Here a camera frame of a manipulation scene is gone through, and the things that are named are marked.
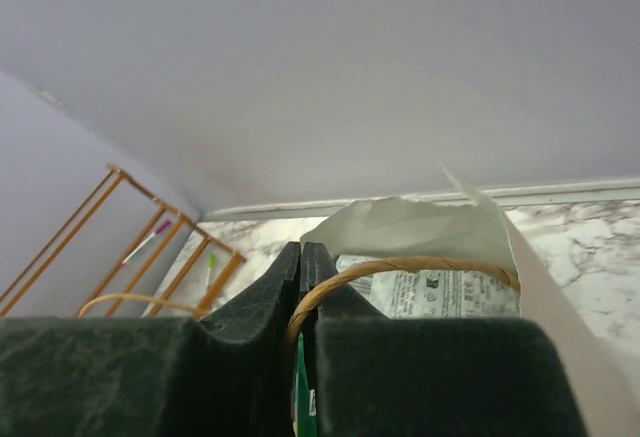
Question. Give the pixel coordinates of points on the pink capped marker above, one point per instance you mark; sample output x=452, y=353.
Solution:
x=146, y=240

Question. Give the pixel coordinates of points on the orange wooden rack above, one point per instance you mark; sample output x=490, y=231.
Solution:
x=114, y=178

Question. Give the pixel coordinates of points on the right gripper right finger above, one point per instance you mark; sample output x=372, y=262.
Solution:
x=448, y=376

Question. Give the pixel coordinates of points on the white paper bag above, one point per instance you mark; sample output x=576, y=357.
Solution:
x=395, y=227

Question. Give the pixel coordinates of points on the green chips bag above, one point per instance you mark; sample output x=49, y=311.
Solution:
x=422, y=287

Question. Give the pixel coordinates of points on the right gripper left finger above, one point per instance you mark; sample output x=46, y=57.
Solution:
x=218, y=376

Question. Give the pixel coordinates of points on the green capped marker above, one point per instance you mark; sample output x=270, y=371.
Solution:
x=212, y=261

